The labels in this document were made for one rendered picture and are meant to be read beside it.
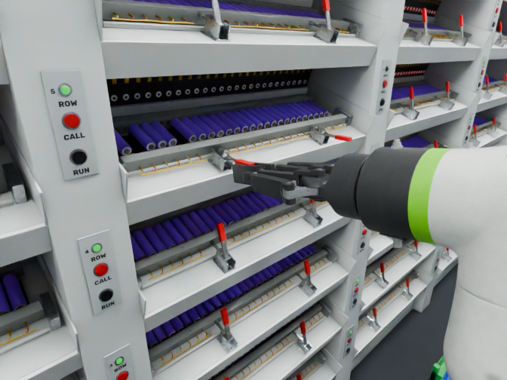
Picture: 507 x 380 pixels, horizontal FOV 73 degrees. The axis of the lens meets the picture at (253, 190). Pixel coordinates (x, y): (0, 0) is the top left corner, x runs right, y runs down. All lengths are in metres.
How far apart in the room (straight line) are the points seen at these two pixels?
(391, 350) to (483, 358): 1.35
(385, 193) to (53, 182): 0.36
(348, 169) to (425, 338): 1.46
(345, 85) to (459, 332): 0.68
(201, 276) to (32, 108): 0.39
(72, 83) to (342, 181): 0.32
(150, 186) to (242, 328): 0.44
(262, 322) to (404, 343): 0.98
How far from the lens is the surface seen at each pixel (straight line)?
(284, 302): 0.91
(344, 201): 0.38
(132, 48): 0.48
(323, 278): 1.00
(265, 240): 0.75
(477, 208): 0.31
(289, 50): 0.64
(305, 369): 1.29
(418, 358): 1.69
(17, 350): 0.61
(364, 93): 0.89
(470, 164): 0.33
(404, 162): 0.35
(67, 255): 0.50
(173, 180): 0.54
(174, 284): 0.64
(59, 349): 0.60
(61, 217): 0.48
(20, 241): 0.48
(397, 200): 0.34
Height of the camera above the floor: 1.16
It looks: 22 degrees down
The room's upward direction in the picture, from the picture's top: straight up
